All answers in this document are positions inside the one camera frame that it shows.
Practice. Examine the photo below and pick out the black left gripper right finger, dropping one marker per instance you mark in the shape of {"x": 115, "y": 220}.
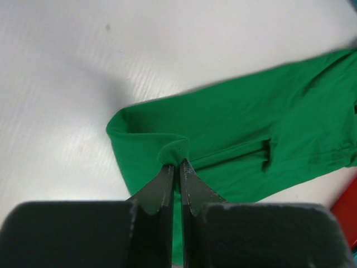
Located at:
{"x": 217, "y": 233}

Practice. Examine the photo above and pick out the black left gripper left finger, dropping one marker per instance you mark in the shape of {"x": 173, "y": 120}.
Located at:
{"x": 136, "y": 232}

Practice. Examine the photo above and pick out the green t-shirt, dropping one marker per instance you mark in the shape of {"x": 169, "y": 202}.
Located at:
{"x": 249, "y": 137}

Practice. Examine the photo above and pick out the red plastic bin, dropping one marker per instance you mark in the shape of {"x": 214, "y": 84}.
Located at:
{"x": 345, "y": 207}

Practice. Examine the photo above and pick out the teal crumpled t-shirt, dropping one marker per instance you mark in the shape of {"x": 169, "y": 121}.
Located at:
{"x": 355, "y": 256}

